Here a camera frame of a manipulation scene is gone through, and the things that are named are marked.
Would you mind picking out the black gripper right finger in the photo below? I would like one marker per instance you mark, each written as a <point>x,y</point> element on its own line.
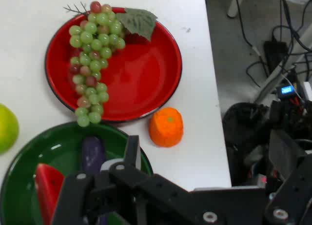
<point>295,195</point>

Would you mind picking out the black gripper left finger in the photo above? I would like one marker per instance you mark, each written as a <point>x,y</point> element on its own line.
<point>126,186</point>

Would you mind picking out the purple toy eggplant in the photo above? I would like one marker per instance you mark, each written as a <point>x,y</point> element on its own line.
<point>92,151</point>

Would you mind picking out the orange toy tangerine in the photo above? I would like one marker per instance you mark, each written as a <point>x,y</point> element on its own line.
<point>165,129</point>

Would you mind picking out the red watermelon slice toy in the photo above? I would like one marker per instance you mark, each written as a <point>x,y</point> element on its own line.
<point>47,186</point>

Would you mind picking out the black equipment bundle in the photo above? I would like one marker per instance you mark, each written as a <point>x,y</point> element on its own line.
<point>246,127</point>

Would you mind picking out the green round plate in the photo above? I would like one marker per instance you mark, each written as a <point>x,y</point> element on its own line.
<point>22,186</point>

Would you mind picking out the blue lit display module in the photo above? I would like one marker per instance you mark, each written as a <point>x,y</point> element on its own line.
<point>287,90</point>

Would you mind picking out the red round plate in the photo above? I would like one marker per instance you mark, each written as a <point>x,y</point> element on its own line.
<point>141,76</point>

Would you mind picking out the green toy apple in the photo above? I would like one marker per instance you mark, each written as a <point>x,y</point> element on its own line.
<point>7,129</point>

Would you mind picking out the green grape bunch with leaf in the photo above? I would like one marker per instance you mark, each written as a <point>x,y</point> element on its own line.
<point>92,54</point>

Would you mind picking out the black power adapter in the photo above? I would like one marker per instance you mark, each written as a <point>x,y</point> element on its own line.
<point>275,53</point>

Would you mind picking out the white table leg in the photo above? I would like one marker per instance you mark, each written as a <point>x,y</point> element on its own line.
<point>235,3</point>

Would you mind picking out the grey slanted frame bar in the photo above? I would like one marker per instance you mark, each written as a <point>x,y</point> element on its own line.
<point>275,76</point>

